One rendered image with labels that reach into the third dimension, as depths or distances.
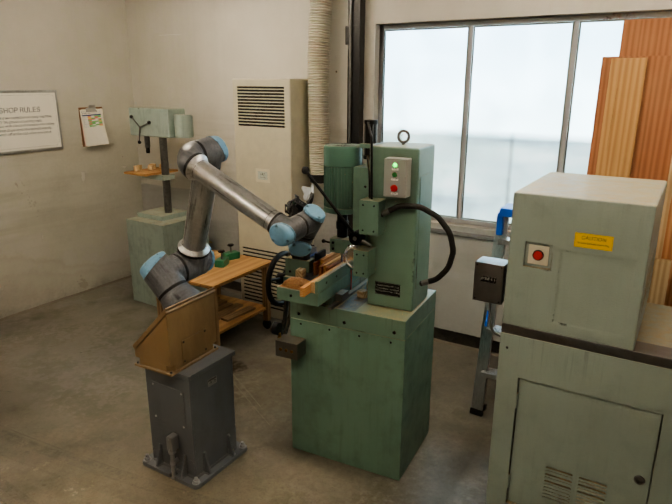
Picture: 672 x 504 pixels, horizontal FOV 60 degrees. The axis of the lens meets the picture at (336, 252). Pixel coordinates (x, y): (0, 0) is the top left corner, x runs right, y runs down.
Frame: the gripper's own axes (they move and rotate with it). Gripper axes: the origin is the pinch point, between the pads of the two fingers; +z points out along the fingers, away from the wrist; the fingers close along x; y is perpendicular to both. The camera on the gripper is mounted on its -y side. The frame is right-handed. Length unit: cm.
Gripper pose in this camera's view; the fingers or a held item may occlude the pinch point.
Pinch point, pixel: (302, 194)
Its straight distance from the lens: 257.1
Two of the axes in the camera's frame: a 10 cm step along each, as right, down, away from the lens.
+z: -0.5, -7.0, 7.1
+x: -6.6, 5.6, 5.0
